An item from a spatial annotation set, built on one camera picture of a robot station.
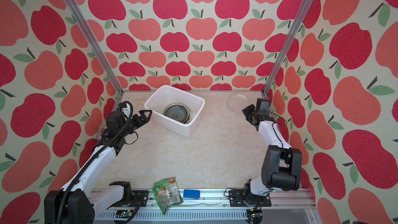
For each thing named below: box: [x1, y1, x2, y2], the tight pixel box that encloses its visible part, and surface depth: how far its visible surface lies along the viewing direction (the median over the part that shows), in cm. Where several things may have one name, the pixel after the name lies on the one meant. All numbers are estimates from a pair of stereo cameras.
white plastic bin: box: [144, 84, 206, 138], surface depth 100 cm
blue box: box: [183, 189, 201, 199], surface depth 77 cm
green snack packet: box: [152, 176, 184, 215], surface depth 76 cm
